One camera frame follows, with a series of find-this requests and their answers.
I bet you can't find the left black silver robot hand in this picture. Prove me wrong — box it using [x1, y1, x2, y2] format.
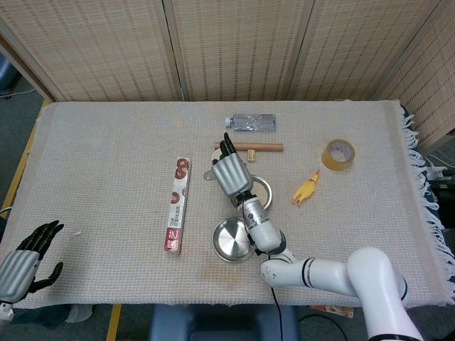
[0, 220, 65, 303]

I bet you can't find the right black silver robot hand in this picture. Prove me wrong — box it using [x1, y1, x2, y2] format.
[210, 132, 254, 198]

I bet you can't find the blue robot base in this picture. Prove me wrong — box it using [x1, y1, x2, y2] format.
[148, 304, 299, 341]

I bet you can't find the steel bowl holding rice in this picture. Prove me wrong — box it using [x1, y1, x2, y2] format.
[230, 175, 274, 211]

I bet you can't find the empty steel bowl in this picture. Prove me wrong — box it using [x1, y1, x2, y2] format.
[212, 217, 258, 264]

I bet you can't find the wooden rolling pin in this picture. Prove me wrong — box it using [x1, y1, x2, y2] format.
[214, 142, 285, 153]

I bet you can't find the clear plastic water bottle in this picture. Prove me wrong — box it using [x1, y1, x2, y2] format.
[224, 114, 278, 132]

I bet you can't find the long cling film box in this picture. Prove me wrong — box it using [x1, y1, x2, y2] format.
[164, 158, 193, 255]

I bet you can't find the yellow rubber chicken toy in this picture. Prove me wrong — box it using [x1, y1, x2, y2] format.
[291, 169, 321, 206]

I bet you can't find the brown packing tape roll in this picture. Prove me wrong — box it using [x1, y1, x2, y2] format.
[321, 139, 356, 172]

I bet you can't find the bamboo folding screen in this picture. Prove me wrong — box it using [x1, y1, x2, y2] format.
[0, 0, 455, 153]

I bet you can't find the woven fringed tablecloth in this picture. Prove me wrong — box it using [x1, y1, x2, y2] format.
[0, 100, 455, 309]

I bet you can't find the orange printed package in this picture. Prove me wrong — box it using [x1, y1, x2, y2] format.
[308, 304, 356, 319]

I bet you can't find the black box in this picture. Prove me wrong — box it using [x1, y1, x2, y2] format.
[430, 179, 455, 216]

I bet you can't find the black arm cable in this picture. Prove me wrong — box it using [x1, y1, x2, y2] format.
[270, 286, 286, 341]

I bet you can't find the black floor cable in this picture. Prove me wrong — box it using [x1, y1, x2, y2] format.
[297, 313, 349, 341]

